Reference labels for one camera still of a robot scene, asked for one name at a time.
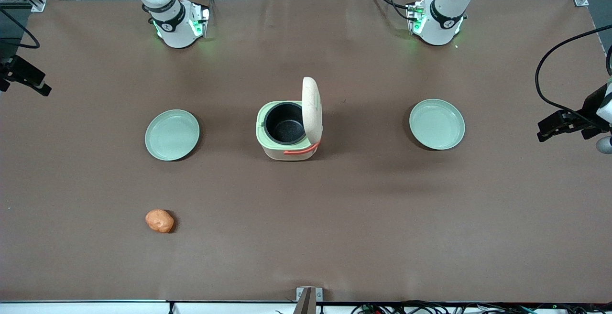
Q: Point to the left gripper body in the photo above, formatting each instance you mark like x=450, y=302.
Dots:
x=592, y=105

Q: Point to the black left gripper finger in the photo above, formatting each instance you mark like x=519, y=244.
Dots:
x=559, y=119
x=564, y=131

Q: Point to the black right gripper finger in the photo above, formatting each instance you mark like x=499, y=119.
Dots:
x=32, y=72
x=42, y=89

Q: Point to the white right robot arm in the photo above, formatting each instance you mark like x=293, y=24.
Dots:
x=174, y=29

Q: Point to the pale green plate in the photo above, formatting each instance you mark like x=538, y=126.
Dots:
x=437, y=124
x=172, y=135

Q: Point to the orange potato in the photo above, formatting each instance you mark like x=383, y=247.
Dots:
x=159, y=221

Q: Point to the brown table cover sheet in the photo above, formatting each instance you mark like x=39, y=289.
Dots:
x=334, y=218

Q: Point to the grey metal mounting bracket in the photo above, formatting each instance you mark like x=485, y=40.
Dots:
x=308, y=298

